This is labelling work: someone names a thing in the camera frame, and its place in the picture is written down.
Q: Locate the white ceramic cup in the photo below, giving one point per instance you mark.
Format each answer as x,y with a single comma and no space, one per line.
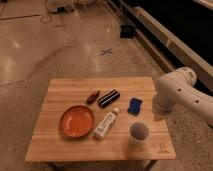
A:
138,133

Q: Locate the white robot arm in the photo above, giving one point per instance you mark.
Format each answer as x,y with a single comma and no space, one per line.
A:
177,87

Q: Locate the black striped box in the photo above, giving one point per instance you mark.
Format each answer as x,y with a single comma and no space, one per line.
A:
108,98

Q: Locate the small brown red object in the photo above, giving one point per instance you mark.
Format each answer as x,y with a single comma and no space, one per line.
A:
92,97

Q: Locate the wooden folding table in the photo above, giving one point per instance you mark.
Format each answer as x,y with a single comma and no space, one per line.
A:
48,145

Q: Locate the blue sponge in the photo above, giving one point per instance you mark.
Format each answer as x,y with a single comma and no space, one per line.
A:
134,106

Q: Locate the white tube bottle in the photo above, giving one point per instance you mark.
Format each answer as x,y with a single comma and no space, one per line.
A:
105,124

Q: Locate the orange plate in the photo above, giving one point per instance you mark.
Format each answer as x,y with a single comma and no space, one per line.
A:
77,121

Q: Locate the black box on floor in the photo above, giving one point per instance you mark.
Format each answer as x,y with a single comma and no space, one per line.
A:
127,31

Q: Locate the white equipment on floor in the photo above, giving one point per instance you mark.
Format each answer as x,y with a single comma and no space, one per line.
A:
57,6

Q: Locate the grey wall ledge rail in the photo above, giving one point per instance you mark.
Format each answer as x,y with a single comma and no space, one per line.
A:
167,49

